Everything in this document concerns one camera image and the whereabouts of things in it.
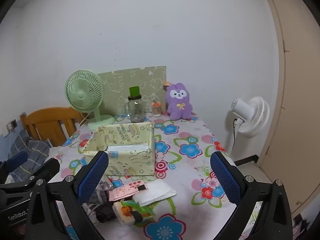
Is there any white standing fan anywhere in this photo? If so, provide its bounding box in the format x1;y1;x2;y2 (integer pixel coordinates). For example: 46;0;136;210
224;96;270;157

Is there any black sock bundle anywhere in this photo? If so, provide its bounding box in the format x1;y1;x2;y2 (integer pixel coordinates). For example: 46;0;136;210
84;189;118;224

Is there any green yellow packet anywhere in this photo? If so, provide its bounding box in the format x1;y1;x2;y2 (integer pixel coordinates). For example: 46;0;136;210
125;200;157;222

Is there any pink printed packet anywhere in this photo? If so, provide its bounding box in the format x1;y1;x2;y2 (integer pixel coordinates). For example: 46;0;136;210
108;180;148;202

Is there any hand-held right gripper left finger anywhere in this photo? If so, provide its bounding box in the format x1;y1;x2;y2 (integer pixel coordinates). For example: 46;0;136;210
26;151;110;240

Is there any green desk fan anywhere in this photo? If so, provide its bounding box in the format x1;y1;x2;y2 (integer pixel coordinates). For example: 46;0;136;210
64;70;115;130

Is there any green printed board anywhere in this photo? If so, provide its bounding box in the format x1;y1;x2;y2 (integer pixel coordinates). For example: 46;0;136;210
97;66;167;117

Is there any grey plaid pillow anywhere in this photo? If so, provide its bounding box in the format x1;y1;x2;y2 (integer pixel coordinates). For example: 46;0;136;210
5;129;52;180

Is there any glass jar mug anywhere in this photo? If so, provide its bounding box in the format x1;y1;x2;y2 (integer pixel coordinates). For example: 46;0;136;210
124;95;146;123

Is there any small jar orange lid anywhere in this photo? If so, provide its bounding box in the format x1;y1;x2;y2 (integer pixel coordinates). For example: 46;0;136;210
151;100;162;117

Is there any yellow printed packet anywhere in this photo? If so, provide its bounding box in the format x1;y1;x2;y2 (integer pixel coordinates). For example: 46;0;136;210
112;200;140;227

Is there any beige door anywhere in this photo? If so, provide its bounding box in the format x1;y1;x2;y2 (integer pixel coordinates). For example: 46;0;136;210
259;0;320;215

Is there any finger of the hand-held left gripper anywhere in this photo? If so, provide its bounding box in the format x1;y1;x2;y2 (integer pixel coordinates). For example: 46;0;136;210
5;158;61;188
0;151;28;177

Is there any clear plastic pack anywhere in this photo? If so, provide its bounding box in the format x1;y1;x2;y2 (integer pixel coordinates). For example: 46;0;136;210
99;176;115;192

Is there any black fan cable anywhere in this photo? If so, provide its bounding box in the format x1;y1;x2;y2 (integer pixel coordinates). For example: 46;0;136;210
231;119;238;155

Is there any purple plush bunny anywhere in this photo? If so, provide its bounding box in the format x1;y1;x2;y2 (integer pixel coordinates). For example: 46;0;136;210
163;80;193;120

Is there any white cloth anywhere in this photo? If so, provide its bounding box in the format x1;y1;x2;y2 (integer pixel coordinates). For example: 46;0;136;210
132;180;177;207

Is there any yellow fabric storage box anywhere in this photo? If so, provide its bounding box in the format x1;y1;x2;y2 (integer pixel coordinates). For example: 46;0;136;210
82;122;156;178

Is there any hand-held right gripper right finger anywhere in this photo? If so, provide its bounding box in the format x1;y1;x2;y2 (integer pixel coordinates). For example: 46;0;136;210
210;151;293;240

